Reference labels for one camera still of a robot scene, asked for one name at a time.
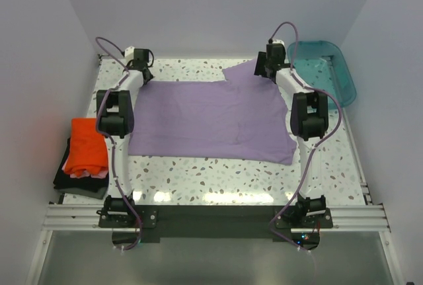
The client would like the lavender t shirt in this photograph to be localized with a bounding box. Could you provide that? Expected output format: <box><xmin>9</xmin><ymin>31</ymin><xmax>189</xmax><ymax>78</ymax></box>
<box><xmin>128</xmin><ymin>60</ymin><xmax>297</xmax><ymax>165</ymax></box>

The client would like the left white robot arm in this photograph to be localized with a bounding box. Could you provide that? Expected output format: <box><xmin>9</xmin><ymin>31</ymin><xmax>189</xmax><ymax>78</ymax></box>
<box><xmin>96</xmin><ymin>46</ymin><xmax>155</xmax><ymax>199</ymax></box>

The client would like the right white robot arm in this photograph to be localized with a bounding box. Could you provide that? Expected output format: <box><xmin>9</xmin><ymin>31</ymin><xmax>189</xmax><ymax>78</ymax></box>
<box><xmin>254</xmin><ymin>40</ymin><xmax>328</xmax><ymax>227</ymax></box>

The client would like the teal plastic basket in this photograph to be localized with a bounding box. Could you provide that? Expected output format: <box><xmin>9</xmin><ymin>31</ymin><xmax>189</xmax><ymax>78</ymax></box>
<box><xmin>287</xmin><ymin>40</ymin><xmax>356</xmax><ymax>108</ymax></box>

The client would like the orange folded t shirt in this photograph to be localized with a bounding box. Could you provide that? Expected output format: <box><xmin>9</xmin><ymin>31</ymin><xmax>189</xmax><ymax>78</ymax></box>
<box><xmin>63</xmin><ymin>118</ymin><xmax>108</xmax><ymax>175</ymax></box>

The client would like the black folded t shirt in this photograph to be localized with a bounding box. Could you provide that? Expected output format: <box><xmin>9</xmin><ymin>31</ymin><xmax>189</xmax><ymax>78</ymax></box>
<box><xmin>53</xmin><ymin>138</ymin><xmax>109</xmax><ymax>200</ymax></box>

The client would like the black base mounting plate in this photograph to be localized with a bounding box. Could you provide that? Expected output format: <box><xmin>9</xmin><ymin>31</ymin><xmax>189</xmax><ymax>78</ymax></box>
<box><xmin>97</xmin><ymin>202</ymin><xmax>334</xmax><ymax>245</ymax></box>

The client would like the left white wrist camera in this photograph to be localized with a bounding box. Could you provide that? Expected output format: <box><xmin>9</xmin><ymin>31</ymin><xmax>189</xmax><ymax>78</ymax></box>
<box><xmin>124</xmin><ymin>46</ymin><xmax>135</xmax><ymax>63</ymax></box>

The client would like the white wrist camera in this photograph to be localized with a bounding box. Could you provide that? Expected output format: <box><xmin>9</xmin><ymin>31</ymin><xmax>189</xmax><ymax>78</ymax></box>
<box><xmin>268</xmin><ymin>38</ymin><xmax>285</xmax><ymax>45</ymax></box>
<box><xmin>124</xmin><ymin>46</ymin><xmax>135</xmax><ymax>63</ymax></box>

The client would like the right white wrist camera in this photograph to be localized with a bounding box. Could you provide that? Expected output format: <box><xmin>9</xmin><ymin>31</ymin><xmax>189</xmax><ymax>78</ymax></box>
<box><xmin>268</xmin><ymin>38</ymin><xmax>285</xmax><ymax>45</ymax></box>

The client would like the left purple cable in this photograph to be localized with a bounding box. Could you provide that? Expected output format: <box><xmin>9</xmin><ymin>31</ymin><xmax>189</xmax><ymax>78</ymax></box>
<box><xmin>94</xmin><ymin>36</ymin><xmax>144</xmax><ymax>251</ymax></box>

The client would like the aluminium frame rail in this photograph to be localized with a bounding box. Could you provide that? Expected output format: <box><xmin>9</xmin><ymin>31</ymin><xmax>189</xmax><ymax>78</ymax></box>
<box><xmin>42</xmin><ymin>204</ymin><xmax>391</xmax><ymax>232</ymax></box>

